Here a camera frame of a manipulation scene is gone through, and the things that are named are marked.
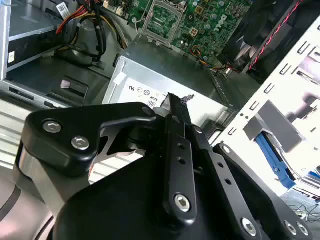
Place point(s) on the hard disk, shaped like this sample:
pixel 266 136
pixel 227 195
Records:
pixel 275 160

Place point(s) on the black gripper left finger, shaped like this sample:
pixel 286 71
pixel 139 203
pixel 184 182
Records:
pixel 60 155

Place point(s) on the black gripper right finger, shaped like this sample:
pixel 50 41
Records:
pixel 220 173

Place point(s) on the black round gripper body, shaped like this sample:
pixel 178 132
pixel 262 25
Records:
pixel 120 207

